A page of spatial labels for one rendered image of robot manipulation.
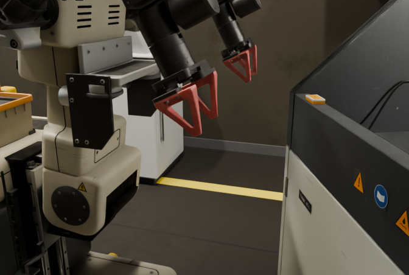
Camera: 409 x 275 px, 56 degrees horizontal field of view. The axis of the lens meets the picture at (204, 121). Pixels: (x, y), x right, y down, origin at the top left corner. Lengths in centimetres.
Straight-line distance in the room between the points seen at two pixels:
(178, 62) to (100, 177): 41
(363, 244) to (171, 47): 49
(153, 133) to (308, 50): 128
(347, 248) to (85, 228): 59
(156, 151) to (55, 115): 161
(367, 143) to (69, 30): 61
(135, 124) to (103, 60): 163
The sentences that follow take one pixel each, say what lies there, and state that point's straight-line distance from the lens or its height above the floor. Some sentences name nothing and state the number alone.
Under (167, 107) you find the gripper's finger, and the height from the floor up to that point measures 103.
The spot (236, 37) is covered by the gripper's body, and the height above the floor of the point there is 110.
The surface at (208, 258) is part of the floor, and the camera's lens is 197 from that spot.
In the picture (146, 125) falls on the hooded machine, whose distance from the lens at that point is 247.
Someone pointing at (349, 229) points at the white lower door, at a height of 76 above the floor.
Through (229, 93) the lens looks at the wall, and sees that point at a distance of 309.
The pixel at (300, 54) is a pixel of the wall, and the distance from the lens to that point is 296.
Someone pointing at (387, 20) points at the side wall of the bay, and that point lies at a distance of 114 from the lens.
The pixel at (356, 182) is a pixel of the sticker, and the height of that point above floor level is 86.
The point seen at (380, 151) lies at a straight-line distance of 70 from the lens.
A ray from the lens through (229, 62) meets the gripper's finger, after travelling 97.
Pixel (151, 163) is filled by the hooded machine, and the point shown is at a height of 17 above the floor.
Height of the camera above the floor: 119
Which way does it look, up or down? 17 degrees down
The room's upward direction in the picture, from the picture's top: straight up
